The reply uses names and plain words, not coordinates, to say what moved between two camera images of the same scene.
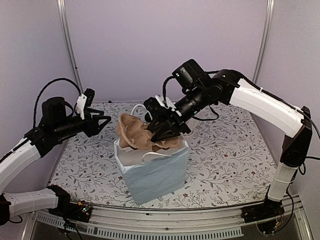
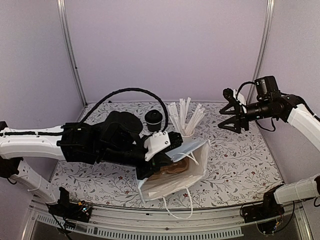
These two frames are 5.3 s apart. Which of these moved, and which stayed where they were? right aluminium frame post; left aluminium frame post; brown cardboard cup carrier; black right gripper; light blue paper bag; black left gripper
Moved: brown cardboard cup carrier; black right gripper; light blue paper bag; black left gripper
Stayed: left aluminium frame post; right aluminium frame post
